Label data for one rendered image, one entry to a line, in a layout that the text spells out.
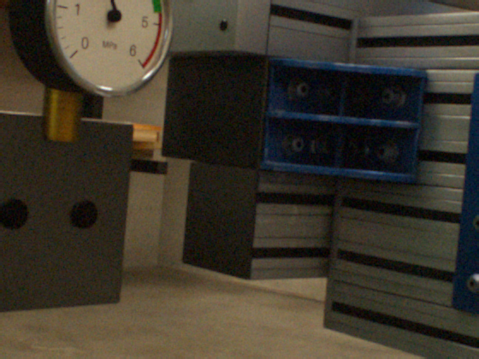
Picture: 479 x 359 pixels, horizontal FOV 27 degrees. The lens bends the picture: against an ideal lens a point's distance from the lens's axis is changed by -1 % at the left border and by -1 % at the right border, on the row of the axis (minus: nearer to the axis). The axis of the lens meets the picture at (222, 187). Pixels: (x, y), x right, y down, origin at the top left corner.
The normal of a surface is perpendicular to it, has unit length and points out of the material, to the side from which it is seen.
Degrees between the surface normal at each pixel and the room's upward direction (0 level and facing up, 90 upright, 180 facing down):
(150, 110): 90
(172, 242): 90
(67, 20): 90
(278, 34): 90
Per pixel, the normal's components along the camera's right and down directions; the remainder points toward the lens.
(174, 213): -0.59, -0.01
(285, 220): 0.62, 0.10
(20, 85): 0.80, 0.11
